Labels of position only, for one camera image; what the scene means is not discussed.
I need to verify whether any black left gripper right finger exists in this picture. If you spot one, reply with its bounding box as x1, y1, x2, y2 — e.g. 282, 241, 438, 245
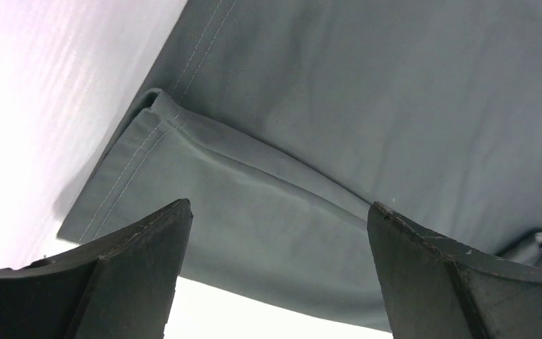
367, 202, 542, 338

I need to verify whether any dark grey t shirt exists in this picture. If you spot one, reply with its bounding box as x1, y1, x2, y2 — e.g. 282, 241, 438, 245
58, 1, 542, 331

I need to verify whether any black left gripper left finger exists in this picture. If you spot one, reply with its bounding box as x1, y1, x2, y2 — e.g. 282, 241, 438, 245
0, 199, 193, 338

